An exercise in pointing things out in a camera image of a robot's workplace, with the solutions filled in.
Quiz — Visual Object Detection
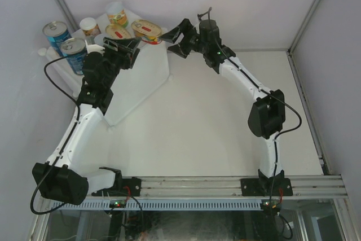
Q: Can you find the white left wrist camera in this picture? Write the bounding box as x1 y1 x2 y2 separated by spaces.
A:
85 36 105 54

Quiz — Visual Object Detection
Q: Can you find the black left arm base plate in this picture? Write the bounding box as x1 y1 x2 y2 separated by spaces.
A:
91 177 142 197

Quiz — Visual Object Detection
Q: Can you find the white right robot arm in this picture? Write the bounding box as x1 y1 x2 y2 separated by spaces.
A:
161 19 285 195

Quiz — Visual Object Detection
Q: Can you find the white plastic cube cabinet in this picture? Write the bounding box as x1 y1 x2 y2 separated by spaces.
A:
48 8 170 126

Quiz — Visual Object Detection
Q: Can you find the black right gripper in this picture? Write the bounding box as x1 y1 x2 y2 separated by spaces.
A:
160 19 209 58

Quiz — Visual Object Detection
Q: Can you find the left controller circuit board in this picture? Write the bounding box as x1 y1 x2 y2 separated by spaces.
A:
109 200 127 209

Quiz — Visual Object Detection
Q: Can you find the dark blue tall can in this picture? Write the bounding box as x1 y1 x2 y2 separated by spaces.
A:
60 38 87 75

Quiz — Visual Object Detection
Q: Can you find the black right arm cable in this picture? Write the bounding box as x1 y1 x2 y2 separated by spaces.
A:
197 6 302 205

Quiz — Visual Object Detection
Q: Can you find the yellow can with plastic lid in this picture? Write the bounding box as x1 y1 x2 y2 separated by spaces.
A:
94 34 105 46

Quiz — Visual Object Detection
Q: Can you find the controller circuit board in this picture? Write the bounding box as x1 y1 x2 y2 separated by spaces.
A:
261 199 280 209
109 200 127 209

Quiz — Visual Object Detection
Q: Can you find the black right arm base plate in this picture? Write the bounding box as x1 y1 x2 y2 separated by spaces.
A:
240 178 293 196

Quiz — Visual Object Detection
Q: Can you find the green can with plastic lid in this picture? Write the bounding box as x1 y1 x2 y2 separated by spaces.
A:
105 1 129 28

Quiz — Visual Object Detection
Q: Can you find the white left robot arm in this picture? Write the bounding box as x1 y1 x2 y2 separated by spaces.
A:
32 38 141 205

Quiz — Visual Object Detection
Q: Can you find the slotted grey cable duct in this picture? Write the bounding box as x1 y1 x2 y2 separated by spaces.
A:
51 199 262 211

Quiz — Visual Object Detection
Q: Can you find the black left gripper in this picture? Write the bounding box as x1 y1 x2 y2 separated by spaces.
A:
101 37 142 88

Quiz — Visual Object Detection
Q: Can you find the light blue labelled can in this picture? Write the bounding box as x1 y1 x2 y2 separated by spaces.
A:
42 21 72 56

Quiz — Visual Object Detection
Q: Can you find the right controller circuit board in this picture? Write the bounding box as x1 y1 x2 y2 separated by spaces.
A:
261 199 280 209

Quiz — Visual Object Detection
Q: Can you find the aluminium frame rail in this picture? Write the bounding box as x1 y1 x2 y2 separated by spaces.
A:
81 175 349 200

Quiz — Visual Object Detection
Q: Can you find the pink portrait labelled can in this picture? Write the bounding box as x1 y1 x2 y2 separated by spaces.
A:
79 17 101 37

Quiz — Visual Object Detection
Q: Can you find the red sardine tin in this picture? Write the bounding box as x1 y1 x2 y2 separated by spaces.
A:
131 19 162 45
105 23 132 40

